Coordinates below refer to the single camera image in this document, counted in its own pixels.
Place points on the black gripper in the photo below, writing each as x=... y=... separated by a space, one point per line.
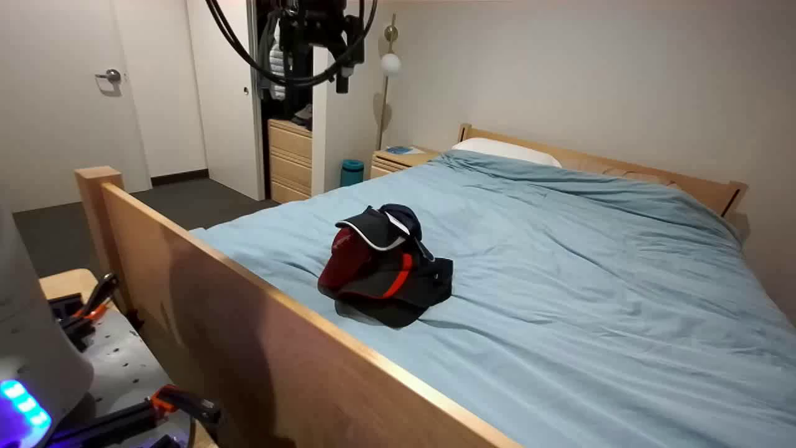
x=315 y=25

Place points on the grey robot base blue light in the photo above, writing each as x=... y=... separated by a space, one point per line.
x=34 y=356

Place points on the black cap white trim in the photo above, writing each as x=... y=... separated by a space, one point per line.
x=373 y=228

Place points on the red cap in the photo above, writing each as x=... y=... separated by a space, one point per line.
x=345 y=261

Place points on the wooden bed footboard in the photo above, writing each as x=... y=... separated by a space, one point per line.
x=249 y=332

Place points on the wooden bed headboard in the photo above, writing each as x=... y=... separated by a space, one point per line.
x=663 y=178

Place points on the floor lamp white globe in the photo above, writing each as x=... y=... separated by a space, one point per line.
x=389 y=64

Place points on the hanging striped clothes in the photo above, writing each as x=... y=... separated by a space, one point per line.
x=277 y=63

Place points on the small blue nightstand item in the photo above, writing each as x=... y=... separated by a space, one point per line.
x=398 y=150

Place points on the teal waste bin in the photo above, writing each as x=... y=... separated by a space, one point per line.
x=351 y=173

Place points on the light wooden dresser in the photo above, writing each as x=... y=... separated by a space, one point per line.
x=290 y=163

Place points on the wooden nightstand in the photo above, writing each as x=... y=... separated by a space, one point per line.
x=394 y=163

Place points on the white closet door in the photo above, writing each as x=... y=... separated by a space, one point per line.
x=225 y=107

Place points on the white pillow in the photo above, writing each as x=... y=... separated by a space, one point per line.
x=505 y=150

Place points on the white room door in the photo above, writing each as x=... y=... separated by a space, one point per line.
x=59 y=125

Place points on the small black orange clamp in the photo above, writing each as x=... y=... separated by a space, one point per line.
x=90 y=303

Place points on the light wooden side table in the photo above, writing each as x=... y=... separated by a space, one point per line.
x=70 y=281

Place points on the perforated grey metal plate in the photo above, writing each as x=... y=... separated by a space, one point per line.
x=126 y=363

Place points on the large black orange clamp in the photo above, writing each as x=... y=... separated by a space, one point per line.
x=177 y=404

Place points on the wooden bed frame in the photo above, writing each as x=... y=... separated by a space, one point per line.
x=580 y=281

